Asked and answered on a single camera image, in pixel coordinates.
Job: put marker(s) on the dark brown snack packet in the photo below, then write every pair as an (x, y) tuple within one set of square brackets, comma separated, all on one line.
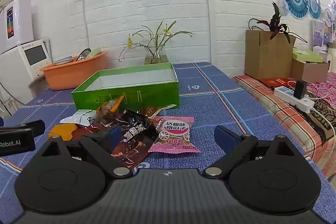
[(134, 140)]

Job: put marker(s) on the tall white water purifier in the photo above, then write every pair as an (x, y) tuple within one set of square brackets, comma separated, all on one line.
[(18, 22)]

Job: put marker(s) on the orange plaid cloth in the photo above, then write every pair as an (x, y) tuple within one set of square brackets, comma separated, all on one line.
[(265, 98)]

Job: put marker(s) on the white snack packet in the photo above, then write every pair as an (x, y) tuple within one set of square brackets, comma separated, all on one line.
[(81, 117)]

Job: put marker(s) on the amber translucent snack packet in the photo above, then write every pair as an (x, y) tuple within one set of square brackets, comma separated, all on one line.
[(149, 110)]

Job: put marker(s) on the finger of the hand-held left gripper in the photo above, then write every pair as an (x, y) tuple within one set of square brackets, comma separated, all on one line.
[(29, 126)]

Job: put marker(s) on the yellow flowering plant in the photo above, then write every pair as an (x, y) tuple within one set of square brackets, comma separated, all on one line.
[(157, 35)]

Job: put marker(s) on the small cardboard box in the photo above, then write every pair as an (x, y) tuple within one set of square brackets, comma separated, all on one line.
[(308, 73)]

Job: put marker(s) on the pink snack packet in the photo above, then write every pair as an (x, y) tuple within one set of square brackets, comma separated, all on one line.
[(174, 134)]

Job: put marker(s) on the green cardboard box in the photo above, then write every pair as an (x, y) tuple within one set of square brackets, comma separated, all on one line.
[(152, 95)]

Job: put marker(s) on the dishes in basin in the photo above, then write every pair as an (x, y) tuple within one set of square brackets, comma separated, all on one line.
[(83, 54)]

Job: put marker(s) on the standing picture card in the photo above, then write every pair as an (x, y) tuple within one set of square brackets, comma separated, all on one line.
[(318, 33)]

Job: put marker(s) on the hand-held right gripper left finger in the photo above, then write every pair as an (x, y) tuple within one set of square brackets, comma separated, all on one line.
[(113, 138)]

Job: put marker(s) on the yellow snack packet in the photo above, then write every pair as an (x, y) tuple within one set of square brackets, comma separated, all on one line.
[(60, 131)]

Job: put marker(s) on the brown paper bag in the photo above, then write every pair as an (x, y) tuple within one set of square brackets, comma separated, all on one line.
[(265, 56)]

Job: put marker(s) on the purple leafy plant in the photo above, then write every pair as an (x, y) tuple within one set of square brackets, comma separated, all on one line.
[(275, 20)]

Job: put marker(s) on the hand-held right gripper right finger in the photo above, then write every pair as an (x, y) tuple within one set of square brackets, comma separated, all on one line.
[(223, 138)]

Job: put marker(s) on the light green flat box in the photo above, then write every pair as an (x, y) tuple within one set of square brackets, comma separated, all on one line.
[(307, 56)]

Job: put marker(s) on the orange plastic basin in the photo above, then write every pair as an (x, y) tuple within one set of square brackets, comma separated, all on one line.
[(65, 78)]

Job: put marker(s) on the large red snack packet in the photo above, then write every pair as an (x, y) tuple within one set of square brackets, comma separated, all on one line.
[(88, 130)]

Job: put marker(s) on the orange brown snack packet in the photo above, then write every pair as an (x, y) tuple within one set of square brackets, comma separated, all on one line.
[(107, 109)]

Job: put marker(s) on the red booklet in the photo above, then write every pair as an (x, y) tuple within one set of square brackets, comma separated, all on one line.
[(275, 81)]

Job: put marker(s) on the white appliance with screen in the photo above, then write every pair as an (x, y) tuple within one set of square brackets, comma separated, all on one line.
[(34, 54)]

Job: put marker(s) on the black power adapter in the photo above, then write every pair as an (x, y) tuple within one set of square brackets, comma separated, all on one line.
[(300, 89)]

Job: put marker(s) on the white power strip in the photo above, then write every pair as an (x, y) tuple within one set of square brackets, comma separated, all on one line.
[(284, 95)]

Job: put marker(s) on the glass vase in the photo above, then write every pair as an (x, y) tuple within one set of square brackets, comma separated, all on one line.
[(156, 58)]

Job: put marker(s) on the small blue paper fan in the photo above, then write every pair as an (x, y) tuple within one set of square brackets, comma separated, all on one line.
[(314, 5)]

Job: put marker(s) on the pink patterned cloth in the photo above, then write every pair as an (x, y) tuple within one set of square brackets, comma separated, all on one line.
[(323, 88)]

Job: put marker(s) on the light green plate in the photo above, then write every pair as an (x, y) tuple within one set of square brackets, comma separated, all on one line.
[(96, 51)]

